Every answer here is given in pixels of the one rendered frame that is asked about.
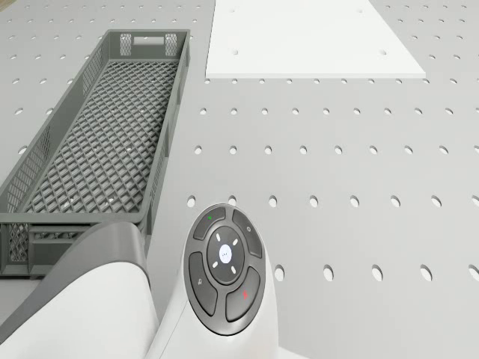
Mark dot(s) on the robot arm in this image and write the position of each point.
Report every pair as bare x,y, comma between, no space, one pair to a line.
112,318

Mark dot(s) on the dark grey basket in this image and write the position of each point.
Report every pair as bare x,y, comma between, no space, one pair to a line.
112,131

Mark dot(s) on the white board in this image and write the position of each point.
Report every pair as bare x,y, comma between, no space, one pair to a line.
307,41

